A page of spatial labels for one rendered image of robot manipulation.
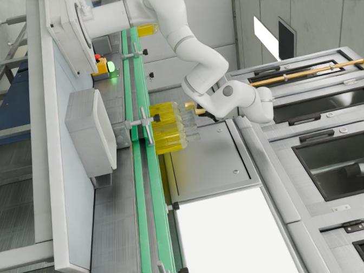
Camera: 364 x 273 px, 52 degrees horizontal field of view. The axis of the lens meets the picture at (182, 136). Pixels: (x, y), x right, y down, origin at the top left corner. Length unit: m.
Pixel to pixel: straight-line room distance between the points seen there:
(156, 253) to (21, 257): 0.34
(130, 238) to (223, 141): 0.71
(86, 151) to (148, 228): 0.30
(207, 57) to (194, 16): 6.40
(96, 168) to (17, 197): 0.61
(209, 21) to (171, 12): 6.47
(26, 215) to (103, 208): 0.51
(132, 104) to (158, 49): 6.23
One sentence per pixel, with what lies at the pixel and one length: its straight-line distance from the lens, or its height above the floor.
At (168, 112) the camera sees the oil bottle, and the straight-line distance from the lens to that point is 1.59.
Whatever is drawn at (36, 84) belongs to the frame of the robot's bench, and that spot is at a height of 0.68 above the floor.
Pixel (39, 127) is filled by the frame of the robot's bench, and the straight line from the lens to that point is 1.14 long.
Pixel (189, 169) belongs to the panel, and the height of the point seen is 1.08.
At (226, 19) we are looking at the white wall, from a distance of 7.74.
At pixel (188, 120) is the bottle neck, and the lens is 1.55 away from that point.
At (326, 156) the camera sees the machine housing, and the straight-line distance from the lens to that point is 1.61.
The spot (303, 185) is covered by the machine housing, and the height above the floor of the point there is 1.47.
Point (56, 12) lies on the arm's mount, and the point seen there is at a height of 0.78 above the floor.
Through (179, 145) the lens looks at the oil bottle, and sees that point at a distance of 1.45.
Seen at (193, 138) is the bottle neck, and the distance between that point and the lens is 1.46.
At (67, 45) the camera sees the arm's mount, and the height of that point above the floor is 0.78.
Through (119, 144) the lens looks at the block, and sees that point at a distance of 1.39.
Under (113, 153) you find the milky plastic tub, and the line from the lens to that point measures 1.28.
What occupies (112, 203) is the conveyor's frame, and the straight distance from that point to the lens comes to 1.20.
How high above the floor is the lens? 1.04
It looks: 1 degrees up
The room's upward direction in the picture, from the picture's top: 77 degrees clockwise
